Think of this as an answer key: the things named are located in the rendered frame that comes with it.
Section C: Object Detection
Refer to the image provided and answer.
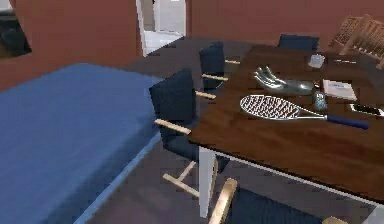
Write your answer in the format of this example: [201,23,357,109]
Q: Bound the blue bed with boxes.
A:
[0,62,165,224]

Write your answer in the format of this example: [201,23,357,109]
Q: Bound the navy wooden armchair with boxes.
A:
[198,41,242,95]
[148,68,231,199]
[277,33,321,53]
[207,177,350,224]

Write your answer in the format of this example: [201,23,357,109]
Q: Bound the silver hand sculpture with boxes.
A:
[253,65,315,96]

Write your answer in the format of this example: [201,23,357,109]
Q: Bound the dark wooden table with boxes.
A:
[188,44,384,224]

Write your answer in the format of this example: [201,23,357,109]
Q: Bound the white room door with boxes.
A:
[135,0,148,58]

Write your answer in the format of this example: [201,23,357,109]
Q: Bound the small grey remote control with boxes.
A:
[312,91,329,112]

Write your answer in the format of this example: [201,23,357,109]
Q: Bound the white book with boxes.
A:
[322,78,358,102]

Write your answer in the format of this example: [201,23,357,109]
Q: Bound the black and white phone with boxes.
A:
[349,103,384,118]

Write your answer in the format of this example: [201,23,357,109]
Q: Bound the wooden lattice chair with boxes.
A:
[328,13,384,70]

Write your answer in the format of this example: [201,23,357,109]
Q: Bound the silver tennis racket blue handle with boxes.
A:
[239,94,370,131]

